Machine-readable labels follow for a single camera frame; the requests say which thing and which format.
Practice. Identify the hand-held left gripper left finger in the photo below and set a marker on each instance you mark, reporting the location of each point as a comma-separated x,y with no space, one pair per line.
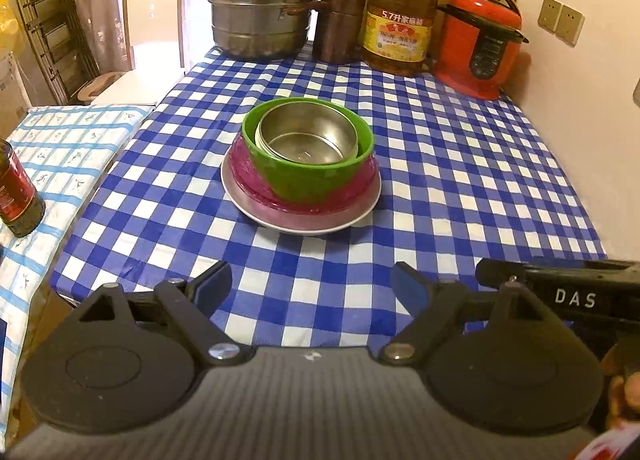
215,286

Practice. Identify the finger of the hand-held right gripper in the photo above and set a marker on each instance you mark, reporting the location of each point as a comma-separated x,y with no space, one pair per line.
550,272

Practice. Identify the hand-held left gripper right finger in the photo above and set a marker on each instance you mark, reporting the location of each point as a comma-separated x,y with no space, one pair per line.
407,286

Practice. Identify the white floral plate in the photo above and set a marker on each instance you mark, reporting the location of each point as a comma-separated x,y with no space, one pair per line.
300,229

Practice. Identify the large pink glass dish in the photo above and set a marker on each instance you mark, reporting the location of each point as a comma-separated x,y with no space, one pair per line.
320,210

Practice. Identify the green plastic bowl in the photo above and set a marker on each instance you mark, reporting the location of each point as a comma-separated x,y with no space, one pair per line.
300,185

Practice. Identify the stainless steel bowl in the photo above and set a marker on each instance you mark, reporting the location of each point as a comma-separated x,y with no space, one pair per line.
305,139

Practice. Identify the person's right hand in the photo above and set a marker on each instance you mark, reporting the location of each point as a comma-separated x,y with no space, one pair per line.
627,397

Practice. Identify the blue checked tablecloth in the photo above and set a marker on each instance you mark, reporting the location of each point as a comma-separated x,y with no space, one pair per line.
450,179

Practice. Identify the light blue patterned cloth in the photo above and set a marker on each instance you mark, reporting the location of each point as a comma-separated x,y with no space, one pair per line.
65,149

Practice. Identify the dark sauce bottle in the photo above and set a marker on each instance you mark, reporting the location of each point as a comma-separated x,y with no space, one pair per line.
17,195

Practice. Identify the small wooden item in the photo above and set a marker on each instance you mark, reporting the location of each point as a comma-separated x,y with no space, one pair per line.
100,85

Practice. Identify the red electric pressure cooker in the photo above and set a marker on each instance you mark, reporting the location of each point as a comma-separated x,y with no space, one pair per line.
465,49

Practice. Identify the large cooking oil bottle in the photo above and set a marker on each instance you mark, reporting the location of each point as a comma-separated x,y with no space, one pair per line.
400,29

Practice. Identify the brown metal canister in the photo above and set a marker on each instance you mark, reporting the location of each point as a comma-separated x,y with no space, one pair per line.
340,29

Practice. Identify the stainless steel steamer pot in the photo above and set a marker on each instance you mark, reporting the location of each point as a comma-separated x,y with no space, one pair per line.
255,14

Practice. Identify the white chair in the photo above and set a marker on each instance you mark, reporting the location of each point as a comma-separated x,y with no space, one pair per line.
150,14

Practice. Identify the cardboard box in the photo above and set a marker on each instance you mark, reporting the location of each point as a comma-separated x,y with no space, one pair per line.
10,94

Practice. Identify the yellow plastic item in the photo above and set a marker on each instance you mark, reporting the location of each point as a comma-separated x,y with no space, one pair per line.
7,29

